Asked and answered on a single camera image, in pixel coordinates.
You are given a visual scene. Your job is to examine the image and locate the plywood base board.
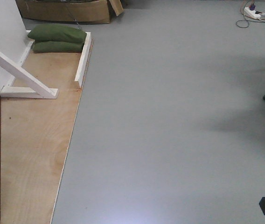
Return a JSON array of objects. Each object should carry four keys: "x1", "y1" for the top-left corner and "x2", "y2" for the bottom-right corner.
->
[{"x1": 0, "y1": 36, "x2": 93, "y2": 224}]

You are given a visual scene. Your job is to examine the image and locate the upper green sandbag far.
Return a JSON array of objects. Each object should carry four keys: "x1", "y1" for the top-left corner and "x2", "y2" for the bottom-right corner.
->
[{"x1": 28, "y1": 24, "x2": 87, "y2": 43}]

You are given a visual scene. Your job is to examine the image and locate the green sandbag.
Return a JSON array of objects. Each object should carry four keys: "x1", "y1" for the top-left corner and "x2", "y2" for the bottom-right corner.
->
[
  {"x1": 28, "y1": 24, "x2": 87, "y2": 43},
  {"x1": 33, "y1": 41, "x2": 84, "y2": 53}
]

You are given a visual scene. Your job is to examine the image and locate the open cardboard box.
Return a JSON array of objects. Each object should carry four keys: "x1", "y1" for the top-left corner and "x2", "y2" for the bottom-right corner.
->
[{"x1": 16, "y1": 0, "x2": 124, "y2": 24}]

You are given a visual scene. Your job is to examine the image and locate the lower green sandbag far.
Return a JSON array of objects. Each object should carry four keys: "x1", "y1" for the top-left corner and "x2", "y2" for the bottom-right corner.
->
[{"x1": 33, "y1": 41, "x2": 84, "y2": 53}]

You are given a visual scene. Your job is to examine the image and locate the white power strip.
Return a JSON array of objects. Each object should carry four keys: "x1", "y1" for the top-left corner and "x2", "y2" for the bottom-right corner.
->
[{"x1": 244, "y1": 7, "x2": 261, "y2": 20}]

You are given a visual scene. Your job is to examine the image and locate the white wooden door frame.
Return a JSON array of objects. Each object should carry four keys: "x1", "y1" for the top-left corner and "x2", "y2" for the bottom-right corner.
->
[{"x1": 0, "y1": 0, "x2": 93, "y2": 99}]

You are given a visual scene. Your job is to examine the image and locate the cables on floor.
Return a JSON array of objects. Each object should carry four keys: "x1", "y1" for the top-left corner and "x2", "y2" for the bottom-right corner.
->
[{"x1": 236, "y1": 0, "x2": 265, "y2": 29}]

